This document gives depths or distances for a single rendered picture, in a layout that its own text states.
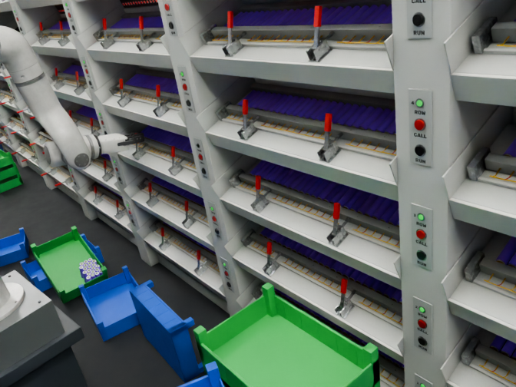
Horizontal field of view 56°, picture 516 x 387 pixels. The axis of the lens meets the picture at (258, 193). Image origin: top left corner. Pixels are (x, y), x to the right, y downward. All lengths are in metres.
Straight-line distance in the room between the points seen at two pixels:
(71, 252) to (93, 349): 0.60
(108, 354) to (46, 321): 0.41
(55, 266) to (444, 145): 1.82
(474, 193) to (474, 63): 0.20
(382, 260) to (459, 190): 0.25
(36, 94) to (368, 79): 1.07
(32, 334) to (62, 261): 0.87
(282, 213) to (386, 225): 0.29
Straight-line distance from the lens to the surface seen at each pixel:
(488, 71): 0.73
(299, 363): 1.00
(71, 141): 1.60
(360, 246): 1.04
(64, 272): 2.25
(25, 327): 1.44
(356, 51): 0.89
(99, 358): 1.81
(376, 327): 1.15
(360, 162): 0.94
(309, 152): 1.02
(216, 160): 1.33
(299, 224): 1.15
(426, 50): 0.76
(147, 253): 2.15
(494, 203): 0.80
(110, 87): 1.92
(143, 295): 1.66
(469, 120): 0.82
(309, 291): 1.26
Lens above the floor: 1.11
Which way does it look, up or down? 25 degrees down
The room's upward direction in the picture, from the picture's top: 10 degrees counter-clockwise
